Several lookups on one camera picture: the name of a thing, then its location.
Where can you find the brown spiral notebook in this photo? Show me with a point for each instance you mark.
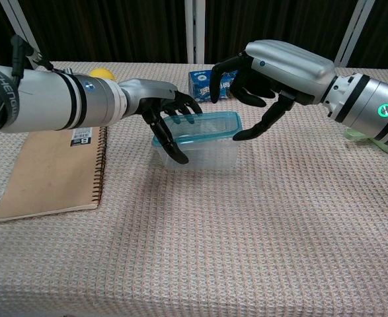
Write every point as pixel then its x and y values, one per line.
pixel 55 171

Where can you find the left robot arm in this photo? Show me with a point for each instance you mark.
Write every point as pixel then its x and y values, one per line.
pixel 48 99

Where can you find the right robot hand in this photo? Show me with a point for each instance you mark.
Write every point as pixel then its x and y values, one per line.
pixel 289 69

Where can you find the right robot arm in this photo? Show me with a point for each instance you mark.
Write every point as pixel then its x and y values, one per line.
pixel 365 105

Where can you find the clear blue plastic container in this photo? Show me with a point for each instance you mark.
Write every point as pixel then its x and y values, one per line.
pixel 213 127

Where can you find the white metal frame post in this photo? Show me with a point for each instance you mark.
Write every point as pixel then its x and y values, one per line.
pixel 194 29
pixel 354 33
pixel 18 20

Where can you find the green plastic dustpan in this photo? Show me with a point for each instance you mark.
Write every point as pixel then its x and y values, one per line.
pixel 355 135

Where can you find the yellow ball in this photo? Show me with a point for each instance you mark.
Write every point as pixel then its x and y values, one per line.
pixel 102 73

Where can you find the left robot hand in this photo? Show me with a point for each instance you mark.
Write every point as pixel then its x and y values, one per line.
pixel 147 90

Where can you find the black pleated curtain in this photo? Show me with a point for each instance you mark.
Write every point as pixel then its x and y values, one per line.
pixel 114 29

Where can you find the blue snack package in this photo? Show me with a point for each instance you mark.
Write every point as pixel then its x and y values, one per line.
pixel 197 84

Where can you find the pink woven tablecloth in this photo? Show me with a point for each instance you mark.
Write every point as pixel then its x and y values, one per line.
pixel 213 231

